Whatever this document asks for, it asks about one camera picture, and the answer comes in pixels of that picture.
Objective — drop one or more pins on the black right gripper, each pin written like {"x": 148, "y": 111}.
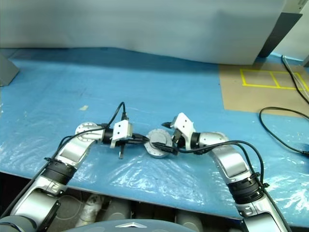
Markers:
{"x": 178, "y": 140}

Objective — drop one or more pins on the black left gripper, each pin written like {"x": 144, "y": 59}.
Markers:
{"x": 128, "y": 142}

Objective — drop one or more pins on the silver finned motor cover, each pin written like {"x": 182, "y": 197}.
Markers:
{"x": 159, "y": 137}

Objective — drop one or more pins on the silver motor base copper windings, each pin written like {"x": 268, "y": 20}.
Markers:
{"x": 157, "y": 154}

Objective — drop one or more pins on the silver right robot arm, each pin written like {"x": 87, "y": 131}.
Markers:
{"x": 229, "y": 159}

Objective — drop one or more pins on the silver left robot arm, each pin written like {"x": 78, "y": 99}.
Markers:
{"x": 72, "y": 152}

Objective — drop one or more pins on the beige tape scrap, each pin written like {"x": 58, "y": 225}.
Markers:
{"x": 84, "y": 108}

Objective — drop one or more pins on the grey plastic cylinder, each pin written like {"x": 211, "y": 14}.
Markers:
{"x": 189, "y": 221}
{"x": 118, "y": 210}

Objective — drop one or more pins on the brown cardboard sheet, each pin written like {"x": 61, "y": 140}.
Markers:
{"x": 241, "y": 99}

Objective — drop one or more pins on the white crumpled bottle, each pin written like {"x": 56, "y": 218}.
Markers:
{"x": 91, "y": 207}

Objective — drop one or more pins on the grey rounded shape white chevron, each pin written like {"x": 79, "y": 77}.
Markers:
{"x": 108, "y": 227}

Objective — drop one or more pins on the blue plastic table cover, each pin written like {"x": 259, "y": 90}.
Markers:
{"x": 60, "y": 79}

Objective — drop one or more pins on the white backdrop board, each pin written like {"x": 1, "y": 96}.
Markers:
{"x": 120, "y": 24}

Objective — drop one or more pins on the grey metal wedge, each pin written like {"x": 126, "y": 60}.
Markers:
{"x": 7, "y": 72}

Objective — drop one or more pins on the dark grey slanted panel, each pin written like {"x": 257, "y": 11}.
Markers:
{"x": 280, "y": 33}

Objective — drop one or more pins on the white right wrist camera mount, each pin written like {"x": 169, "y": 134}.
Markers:
{"x": 183, "y": 123}

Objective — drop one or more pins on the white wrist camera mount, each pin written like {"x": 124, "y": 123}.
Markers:
{"x": 120, "y": 129}
{"x": 183, "y": 123}

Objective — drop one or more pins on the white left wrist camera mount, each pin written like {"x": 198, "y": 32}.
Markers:
{"x": 120, "y": 129}

